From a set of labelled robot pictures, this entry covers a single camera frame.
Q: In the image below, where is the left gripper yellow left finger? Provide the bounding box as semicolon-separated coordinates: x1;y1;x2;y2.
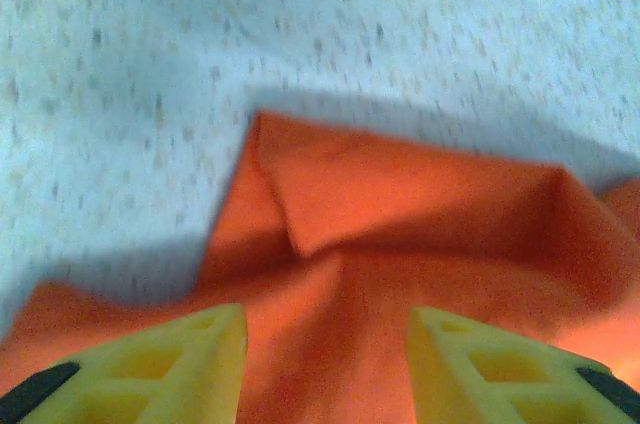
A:
0;303;250;424

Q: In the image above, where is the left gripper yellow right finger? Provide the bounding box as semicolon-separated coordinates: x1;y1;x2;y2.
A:
404;305;640;424

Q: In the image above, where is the orange t-shirt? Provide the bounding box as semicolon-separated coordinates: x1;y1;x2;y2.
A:
0;110;640;424

